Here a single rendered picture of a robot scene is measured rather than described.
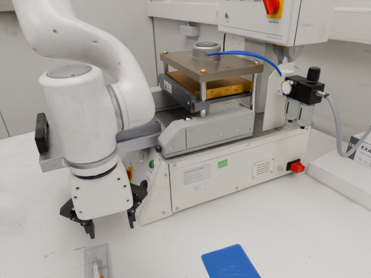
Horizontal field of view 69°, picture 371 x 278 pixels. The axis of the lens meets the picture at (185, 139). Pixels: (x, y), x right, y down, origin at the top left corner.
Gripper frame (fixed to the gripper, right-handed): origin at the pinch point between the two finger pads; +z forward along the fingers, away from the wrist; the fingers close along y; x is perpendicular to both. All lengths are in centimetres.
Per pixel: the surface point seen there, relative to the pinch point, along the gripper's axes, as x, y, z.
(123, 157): 33.4, 5.1, 8.0
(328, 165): 9, 64, 9
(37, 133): 18.5, -12.1, -13.5
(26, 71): 162, -47, 13
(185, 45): 141, 60, 2
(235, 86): 19.6, 36.1, -16.6
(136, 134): 16.2, 8.8, -10.0
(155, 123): 17.2, 13.9, -11.4
